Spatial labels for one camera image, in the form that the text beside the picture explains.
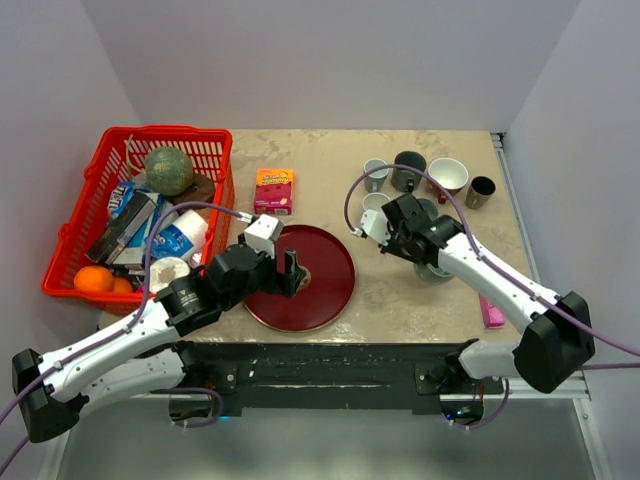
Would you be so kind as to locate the white speckled mug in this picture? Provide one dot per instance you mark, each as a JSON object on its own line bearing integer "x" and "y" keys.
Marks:
{"x": 375, "y": 201}

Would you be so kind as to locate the dark grey mug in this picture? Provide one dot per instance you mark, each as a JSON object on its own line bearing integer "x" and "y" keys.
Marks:
{"x": 408, "y": 180}

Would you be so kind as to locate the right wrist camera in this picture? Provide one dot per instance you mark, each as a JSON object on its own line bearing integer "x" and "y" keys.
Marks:
{"x": 373, "y": 225}

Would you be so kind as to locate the white blue paper cup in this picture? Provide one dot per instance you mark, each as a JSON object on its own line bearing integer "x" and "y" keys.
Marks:
{"x": 181, "y": 238}

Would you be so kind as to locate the red plastic basket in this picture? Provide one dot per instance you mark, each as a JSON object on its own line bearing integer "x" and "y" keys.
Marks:
{"x": 210, "y": 153}

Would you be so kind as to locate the green round melon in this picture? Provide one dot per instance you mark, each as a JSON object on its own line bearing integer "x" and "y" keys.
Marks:
{"x": 168, "y": 170}

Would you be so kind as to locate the orange pink sponge box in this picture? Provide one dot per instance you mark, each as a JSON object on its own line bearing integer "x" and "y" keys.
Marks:
{"x": 274, "y": 191}

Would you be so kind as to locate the grey-blue round mug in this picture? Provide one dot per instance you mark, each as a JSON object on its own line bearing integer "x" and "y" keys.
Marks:
{"x": 429, "y": 208}

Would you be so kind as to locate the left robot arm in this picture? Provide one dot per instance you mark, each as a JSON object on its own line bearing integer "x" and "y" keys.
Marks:
{"x": 50, "y": 388}

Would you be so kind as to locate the black carton box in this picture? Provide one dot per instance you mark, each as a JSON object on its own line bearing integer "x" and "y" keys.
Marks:
{"x": 121, "y": 229}

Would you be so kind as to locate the red floral mug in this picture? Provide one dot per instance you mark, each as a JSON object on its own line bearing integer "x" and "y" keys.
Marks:
{"x": 449, "y": 173}

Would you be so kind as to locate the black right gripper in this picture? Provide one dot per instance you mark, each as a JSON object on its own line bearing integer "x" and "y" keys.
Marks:
{"x": 392, "y": 247}

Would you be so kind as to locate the white paper roll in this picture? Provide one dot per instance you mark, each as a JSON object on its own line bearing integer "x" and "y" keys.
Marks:
{"x": 165, "y": 270}

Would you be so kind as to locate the blue candy bag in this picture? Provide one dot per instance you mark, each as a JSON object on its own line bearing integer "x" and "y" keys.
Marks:
{"x": 118, "y": 199}

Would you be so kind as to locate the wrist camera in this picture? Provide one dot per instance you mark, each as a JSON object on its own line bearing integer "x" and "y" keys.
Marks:
{"x": 262, "y": 234}
{"x": 373, "y": 225}

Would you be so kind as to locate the small brown espresso cup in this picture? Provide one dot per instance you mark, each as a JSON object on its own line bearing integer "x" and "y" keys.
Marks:
{"x": 479, "y": 192}

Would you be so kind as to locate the pink flat box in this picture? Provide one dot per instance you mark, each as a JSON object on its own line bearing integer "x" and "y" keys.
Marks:
{"x": 492, "y": 317}

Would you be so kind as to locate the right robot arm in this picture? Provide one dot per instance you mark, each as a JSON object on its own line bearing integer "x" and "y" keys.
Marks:
{"x": 553, "y": 343}

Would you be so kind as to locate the brown wooden disc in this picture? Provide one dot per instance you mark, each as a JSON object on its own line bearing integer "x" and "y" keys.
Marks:
{"x": 202, "y": 189}

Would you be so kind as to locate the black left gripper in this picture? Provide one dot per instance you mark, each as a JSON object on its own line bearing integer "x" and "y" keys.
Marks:
{"x": 285, "y": 283}

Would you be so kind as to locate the dark red round tray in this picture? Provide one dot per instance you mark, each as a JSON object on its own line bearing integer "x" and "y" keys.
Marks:
{"x": 328, "y": 287}

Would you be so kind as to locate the black table front rail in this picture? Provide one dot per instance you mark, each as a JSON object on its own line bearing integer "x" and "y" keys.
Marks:
{"x": 414, "y": 377}

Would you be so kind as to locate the teal glazed mug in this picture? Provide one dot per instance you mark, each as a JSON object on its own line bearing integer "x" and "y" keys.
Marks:
{"x": 431, "y": 274}

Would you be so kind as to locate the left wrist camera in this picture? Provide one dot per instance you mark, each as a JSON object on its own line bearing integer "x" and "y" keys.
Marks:
{"x": 262, "y": 234}

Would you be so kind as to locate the small grey mug white inside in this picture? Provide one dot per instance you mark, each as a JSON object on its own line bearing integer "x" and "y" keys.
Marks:
{"x": 376, "y": 173}

